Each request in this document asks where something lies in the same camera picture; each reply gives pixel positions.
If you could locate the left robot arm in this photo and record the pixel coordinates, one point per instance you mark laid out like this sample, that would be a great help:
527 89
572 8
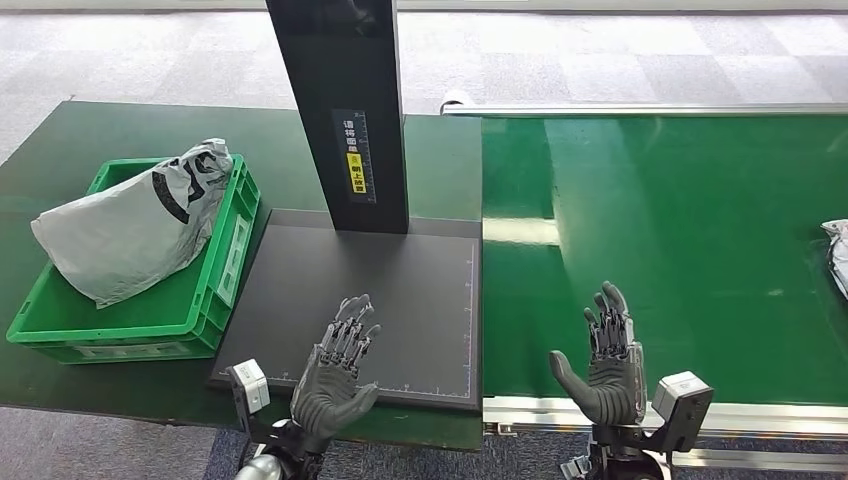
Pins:
265 467

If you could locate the aluminium conveyor side rail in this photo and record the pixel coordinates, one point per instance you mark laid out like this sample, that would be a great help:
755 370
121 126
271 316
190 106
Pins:
662 109
762 420

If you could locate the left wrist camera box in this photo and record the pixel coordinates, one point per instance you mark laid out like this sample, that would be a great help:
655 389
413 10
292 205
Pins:
252 387

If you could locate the black scanner column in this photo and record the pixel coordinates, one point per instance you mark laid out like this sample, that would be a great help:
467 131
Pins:
331 66

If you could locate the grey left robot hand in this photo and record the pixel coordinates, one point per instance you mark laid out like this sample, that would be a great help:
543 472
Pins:
328 397

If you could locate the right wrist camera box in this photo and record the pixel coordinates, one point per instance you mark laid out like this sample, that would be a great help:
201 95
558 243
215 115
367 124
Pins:
682 404

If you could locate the green plastic crate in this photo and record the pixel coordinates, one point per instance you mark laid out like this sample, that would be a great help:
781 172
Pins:
166 318

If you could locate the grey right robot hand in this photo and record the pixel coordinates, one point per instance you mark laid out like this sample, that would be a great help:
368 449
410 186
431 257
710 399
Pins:
616 391

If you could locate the black scanner base platform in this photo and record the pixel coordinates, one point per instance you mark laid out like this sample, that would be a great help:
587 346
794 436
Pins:
397 298

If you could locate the green conveyor belt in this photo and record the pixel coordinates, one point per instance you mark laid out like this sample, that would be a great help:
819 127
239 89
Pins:
696 232

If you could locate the grey plastic mailer package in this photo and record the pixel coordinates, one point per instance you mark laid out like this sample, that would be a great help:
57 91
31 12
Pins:
840 258
126 238

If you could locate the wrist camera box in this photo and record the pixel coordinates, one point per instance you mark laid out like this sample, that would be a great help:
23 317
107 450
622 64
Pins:
252 387
682 404

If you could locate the yellow warning label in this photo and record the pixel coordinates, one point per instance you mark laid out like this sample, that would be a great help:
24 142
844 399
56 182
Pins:
356 173

